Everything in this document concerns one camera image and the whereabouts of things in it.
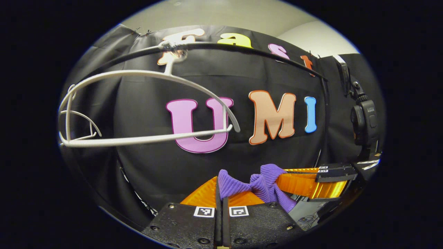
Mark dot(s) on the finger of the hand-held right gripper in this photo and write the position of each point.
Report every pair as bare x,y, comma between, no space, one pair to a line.
335,166
339,175

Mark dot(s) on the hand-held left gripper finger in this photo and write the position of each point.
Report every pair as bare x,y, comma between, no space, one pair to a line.
218,221
225,224

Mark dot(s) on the purple ribbed shirt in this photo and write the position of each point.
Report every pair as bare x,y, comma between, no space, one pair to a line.
263,180

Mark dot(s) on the white plastic hanger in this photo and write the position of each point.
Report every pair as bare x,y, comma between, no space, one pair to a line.
138,73
88,117

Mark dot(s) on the black clothes rack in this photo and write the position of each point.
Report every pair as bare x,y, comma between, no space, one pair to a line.
207,45

